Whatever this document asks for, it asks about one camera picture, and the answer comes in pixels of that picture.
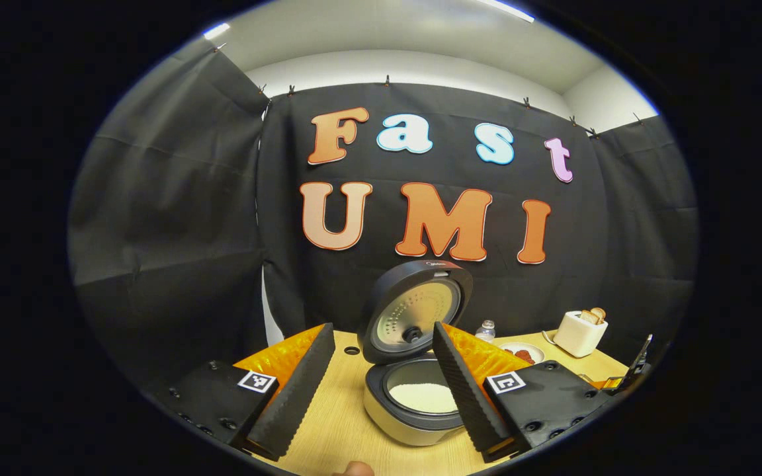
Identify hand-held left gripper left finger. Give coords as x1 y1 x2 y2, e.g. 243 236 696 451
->
149 323 335 462

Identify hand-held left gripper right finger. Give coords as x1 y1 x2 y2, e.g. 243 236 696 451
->
431 321 610 463

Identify white rice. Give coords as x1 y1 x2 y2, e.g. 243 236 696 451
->
389 382 459 414

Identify grey white rice cooker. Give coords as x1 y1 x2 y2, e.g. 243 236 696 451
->
357 260 487 447

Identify white toaster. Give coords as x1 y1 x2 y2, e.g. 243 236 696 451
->
553 311 609 358

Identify white round plate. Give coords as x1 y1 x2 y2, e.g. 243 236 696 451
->
499 342 546 366

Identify black backdrop cloth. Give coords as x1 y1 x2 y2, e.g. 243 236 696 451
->
67 40 699 430

